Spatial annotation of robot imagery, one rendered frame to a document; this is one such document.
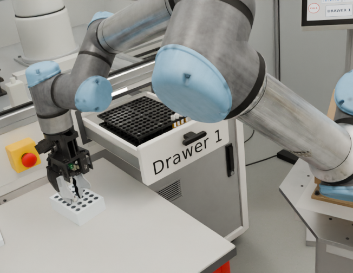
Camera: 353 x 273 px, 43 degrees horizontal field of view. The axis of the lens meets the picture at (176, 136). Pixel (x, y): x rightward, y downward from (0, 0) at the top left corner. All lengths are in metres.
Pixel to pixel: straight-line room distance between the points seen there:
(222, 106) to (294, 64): 2.51
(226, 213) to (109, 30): 1.25
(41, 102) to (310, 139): 0.57
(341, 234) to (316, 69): 2.02
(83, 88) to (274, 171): 1.85
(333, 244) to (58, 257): 0.61
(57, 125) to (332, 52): 2.12
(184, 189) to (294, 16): 1.59
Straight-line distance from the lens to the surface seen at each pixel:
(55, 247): 1.13
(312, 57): 2.98
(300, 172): 1.26
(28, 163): 1.27
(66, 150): 1.05
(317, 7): 1.84
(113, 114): 1.36
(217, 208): 1.94
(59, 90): 0.97
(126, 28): 0.86
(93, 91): 0.92
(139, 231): 1.10
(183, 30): 0.61
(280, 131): 0.72
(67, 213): 1.18
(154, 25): 0.80
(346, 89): 0.93
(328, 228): 1.08
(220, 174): 1.87
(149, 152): 1.11
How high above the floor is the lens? 1.45
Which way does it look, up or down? 28 degrees down
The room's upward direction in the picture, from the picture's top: 8 degrees counter-clockwise
